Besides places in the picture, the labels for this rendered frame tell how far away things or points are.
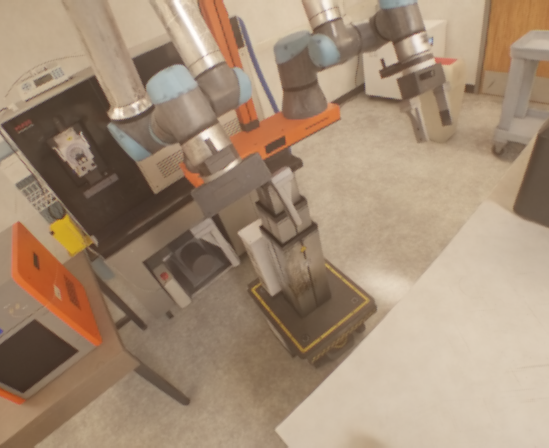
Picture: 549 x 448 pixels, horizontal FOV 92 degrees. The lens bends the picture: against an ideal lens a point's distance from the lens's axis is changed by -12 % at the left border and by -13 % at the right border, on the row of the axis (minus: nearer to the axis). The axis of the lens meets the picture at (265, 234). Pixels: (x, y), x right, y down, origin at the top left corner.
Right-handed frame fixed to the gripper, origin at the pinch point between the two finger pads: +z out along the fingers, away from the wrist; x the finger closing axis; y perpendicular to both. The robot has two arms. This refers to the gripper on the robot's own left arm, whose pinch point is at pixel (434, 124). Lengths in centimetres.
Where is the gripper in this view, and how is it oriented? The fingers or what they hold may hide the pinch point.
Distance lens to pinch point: 82.8
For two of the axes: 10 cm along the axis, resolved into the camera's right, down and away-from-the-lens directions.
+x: 7.6, -4.9, 4.2
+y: 5.1, 0.6, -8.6
